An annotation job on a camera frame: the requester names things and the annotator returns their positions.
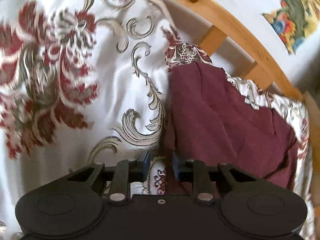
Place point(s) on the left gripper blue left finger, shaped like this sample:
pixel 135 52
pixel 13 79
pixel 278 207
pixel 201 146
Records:
pixel 128 171

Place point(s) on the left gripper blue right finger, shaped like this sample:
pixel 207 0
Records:
pixel 196 173

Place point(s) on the maroon knit sweater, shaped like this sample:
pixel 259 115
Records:
pixel 210 121

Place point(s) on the floral satin bedspread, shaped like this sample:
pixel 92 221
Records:
pixel 85 84

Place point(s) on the wooden bed frame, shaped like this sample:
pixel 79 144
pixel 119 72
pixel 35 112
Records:
pixel 264 71

